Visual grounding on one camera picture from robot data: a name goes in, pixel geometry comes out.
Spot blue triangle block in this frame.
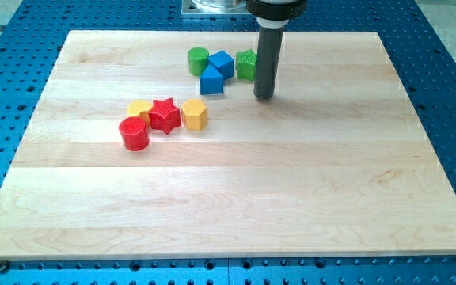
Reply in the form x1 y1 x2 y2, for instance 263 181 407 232
199 65 224 95

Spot blue cube block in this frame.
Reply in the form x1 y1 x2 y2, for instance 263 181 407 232
208 51 234 80

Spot yellow heart block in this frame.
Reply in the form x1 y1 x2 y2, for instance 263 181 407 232
127 100 154 127

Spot red cylinder block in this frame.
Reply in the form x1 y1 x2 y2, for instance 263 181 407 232
119 116 150 151

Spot yellow hexagon block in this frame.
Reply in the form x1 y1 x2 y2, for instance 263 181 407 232
180 98 208 131

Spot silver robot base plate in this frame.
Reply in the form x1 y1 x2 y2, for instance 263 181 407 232
181 0 249 16

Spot black end effector mount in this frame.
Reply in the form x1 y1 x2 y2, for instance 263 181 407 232
246 0 308 21

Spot green cylinder block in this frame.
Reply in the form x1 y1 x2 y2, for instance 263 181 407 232
188 47 210 76

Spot blue perforated table plate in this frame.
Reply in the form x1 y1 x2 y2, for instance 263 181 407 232
0 1 456 284

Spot light wooden board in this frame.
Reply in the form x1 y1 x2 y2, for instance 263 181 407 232
0 30 456 260

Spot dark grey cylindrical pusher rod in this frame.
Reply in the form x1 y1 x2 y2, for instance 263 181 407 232
253 17 288 100

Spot red star block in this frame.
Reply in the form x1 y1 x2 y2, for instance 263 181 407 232
149 98 181 135

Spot green star block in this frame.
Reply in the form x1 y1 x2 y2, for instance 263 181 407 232
235 49 257 82

